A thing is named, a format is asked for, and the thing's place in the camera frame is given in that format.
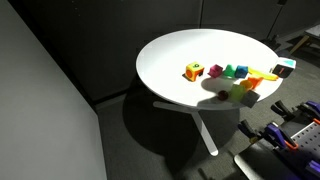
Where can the maroon block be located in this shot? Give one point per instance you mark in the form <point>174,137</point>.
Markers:
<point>215,71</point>

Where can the lime green block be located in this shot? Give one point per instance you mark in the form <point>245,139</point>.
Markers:
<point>237,93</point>

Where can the blue block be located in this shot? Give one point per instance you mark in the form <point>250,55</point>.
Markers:
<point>241,72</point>

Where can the orange block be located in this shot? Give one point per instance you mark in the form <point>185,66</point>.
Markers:
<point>256,82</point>

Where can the orange yellow multicolor cube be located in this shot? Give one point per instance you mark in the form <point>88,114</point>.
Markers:
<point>193,71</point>

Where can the white table base legs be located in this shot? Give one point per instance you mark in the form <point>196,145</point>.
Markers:
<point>204,131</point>

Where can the dark red ball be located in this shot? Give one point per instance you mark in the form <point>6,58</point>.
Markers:
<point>223,95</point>

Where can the yellow ball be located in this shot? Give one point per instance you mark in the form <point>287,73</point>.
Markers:
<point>246,85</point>

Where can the black spring clamp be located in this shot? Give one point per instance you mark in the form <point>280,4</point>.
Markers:
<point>281,108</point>
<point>249,129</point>

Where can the yellow banana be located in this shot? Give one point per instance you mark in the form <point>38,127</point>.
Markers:
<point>263,75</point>

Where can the white box with teal triangle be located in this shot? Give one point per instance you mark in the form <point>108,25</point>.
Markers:
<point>284,67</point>

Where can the black platform base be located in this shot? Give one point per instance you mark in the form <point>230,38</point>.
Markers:
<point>263,165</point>

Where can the purple spring clamp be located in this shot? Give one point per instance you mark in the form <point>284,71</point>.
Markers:
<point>314,167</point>
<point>311,110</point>
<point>279,136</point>

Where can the perforated metal plate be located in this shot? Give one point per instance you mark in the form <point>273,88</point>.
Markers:
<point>308,136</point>

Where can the wooden furniture frame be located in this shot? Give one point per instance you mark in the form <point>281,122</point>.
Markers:
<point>305,38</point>

